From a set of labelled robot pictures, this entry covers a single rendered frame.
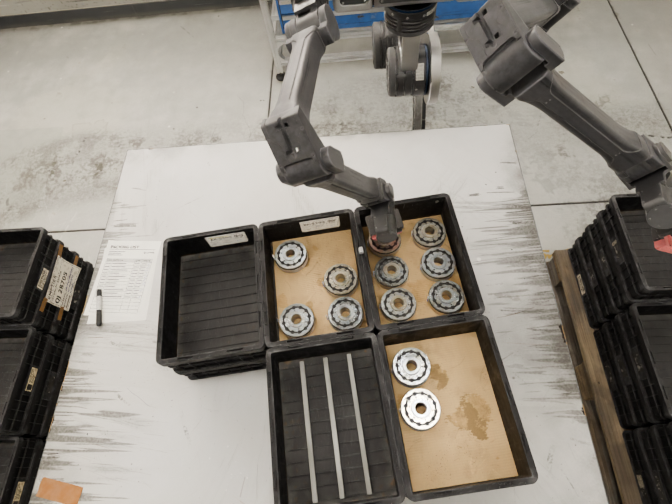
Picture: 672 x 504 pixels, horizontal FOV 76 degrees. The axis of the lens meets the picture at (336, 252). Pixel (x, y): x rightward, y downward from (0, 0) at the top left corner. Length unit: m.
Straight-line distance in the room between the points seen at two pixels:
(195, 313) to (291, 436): 0.47
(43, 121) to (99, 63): 0.62
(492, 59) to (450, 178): 0.98
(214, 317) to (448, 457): 0.76
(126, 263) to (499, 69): 1.41
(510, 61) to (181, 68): 3.04
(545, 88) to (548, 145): 2.10
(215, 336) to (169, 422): 0.30
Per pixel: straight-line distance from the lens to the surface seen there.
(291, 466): 1.24
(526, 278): 1.56
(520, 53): 0.75
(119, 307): 1.69
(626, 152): 0.97
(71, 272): 2.32
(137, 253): 1.76
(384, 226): 1.13
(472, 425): 1.25
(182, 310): 1.43
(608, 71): 3.46
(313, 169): 0.77
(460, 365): 1.27
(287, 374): 1.27
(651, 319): 2.05
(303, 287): 1.34
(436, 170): 1.73
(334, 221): 1.37
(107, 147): 3.28
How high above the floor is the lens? 2.05
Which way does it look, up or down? 62 degrees down
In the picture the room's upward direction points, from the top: 11 degrees counter-clockwise
